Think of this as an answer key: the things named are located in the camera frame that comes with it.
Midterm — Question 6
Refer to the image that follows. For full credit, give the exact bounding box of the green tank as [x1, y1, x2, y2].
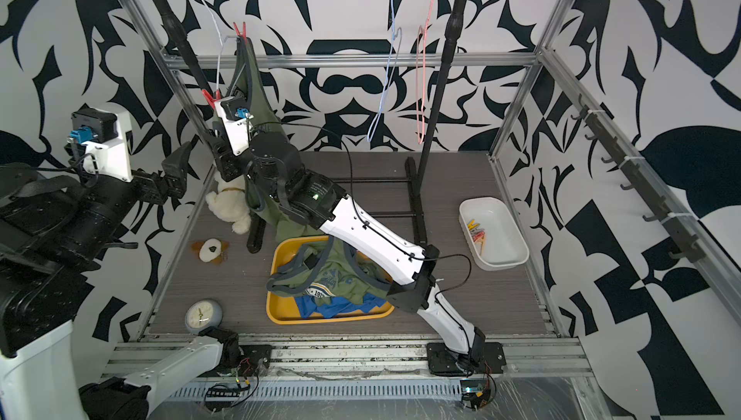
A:
[229, 37, 322, 242]
[266, 236, 392, 305]

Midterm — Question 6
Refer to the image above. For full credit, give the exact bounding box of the white wire hanger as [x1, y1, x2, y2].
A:
[200, 0, 237, 99]

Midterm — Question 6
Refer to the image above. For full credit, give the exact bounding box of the blue tank top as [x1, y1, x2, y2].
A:
[294, 294, 387, 319]

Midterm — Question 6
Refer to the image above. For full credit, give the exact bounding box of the pink wire hanger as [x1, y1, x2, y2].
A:
[415, 0, 435, 145]

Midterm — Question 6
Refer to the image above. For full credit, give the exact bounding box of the blue wire hanger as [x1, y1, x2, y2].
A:
[366, 0, 403, 143]

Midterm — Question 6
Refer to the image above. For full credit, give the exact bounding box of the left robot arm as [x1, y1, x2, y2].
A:
[1, 143, 240, 419]

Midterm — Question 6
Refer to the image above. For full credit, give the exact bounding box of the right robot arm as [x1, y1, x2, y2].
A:
[210, 130, 486, 374]

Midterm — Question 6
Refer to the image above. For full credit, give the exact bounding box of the white plush toy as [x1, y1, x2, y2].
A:
[205, 171, 252, 235]

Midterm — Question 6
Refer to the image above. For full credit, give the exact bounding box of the brown white plush piece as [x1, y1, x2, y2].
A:
[190, 239, 230, 265]

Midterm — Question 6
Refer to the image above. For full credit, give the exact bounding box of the small round clock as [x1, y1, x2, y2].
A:
[184, 300, 223, 334]

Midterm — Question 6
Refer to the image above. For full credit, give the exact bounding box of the yellow plastic tray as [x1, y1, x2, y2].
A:
[266, 256, 395, 325]

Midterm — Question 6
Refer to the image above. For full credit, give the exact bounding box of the small circuit board left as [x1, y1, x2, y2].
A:
[201, 379, 259, 412]

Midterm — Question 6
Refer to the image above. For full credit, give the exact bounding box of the small circuit board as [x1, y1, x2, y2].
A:
[460, 378, 497, 412]
[201, 379, 259, 412]

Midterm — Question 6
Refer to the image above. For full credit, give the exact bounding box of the white plastic bin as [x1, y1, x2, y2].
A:
[458, 197, 530, 271]

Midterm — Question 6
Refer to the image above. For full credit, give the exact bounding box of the small circuit board right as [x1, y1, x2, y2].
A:
[460, 378, 497, 412]

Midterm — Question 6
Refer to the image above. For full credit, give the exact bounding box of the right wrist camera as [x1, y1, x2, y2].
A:
[215, 97, 253, 157]

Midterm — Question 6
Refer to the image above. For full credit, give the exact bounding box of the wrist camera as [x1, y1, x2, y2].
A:
[215, 97, 253, 157]
[68, 108, 133, 183]

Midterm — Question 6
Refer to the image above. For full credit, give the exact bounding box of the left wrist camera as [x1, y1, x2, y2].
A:
[68, 108, 133, 183]

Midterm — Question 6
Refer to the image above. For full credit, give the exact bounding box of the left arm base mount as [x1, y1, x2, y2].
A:
[198, 327, 273, 378]

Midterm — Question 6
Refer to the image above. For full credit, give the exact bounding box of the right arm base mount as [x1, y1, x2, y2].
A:
[426, 342, 507, 378]

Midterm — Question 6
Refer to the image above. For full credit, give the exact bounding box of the black wall hook rail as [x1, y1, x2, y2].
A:
[571, 95, 706, 264]

